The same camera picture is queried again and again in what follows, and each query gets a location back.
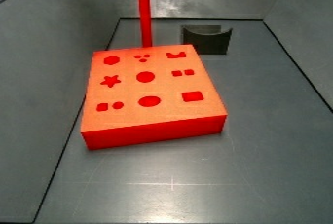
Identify black curved holder bracket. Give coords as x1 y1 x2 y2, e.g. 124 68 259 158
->
180 25 232 55

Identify long red arch peg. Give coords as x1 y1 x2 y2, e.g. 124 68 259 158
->
137 0 152 47

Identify orange shape sorter board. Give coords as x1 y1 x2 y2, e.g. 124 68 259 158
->
80 45 227 150

